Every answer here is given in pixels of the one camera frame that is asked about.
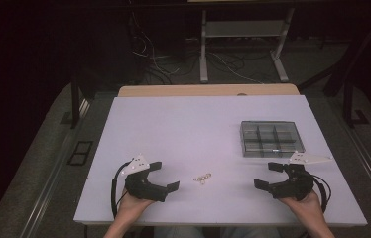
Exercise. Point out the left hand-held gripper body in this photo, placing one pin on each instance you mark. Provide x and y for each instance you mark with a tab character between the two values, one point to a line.
142	189

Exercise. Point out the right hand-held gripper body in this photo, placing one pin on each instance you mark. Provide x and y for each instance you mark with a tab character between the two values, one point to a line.
297	186

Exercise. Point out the clear plastic compartment box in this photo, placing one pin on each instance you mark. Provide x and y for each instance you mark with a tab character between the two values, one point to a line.
271	139

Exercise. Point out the small gold linked rings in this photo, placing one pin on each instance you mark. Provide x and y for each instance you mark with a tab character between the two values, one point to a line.
202	178

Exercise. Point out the person's left hand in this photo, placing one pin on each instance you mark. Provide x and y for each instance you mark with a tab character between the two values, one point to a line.
130	205

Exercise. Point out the person's right hand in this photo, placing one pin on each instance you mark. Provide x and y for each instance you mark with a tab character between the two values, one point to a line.
307	207

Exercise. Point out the person's left leg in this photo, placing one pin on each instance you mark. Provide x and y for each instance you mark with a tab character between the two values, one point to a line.
180	232

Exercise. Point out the person's leg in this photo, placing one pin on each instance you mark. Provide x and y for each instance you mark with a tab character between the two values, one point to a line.
180	232
249	232

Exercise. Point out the white foam board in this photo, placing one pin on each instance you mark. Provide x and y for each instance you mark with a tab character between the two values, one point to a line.
190	132

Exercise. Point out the person's right leg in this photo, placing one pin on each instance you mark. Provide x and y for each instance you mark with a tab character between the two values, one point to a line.
249	232

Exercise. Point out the wooden table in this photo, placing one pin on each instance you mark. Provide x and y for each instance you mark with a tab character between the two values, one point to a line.
206	90

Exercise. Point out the black metal stand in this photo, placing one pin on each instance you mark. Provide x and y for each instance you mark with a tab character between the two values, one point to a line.
75	102
348	82

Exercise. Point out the grey metal stand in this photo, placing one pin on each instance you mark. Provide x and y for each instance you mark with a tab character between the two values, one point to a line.
243	29

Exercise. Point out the aluminium floor rail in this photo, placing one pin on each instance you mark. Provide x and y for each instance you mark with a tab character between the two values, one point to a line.
368	162
53	178

